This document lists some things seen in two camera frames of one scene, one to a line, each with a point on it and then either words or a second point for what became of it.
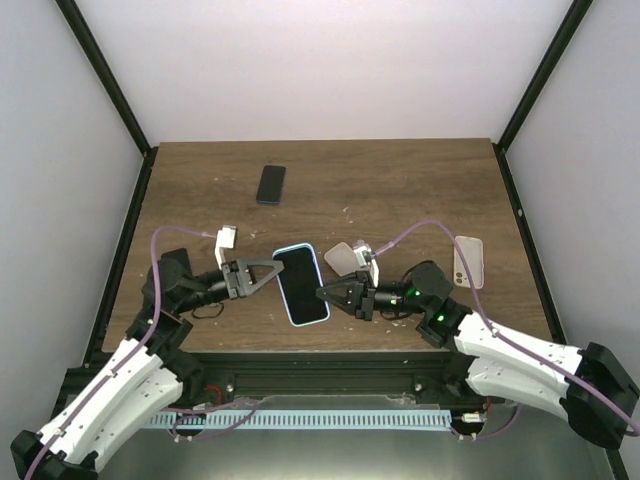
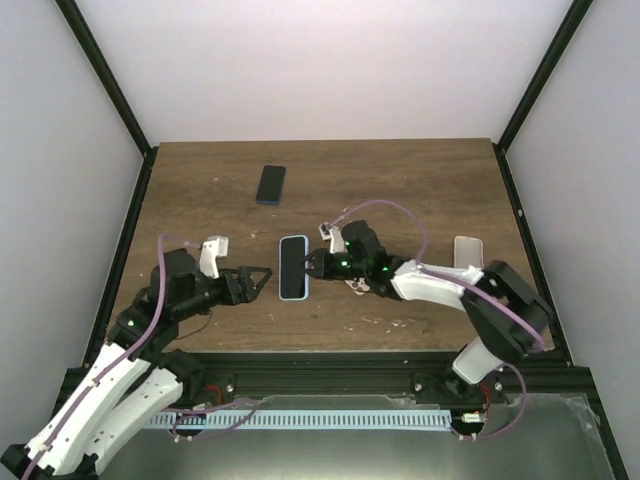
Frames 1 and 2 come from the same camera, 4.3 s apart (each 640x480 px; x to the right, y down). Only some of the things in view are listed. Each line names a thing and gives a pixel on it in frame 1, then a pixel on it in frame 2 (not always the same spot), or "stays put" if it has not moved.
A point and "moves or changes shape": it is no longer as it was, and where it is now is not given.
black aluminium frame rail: (228, 380) stays put
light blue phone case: (299, 282) moves or changes shape
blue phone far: (271, 184) stays put
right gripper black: (351, 303) -> (321, 267)
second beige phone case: (472, 248) stays put
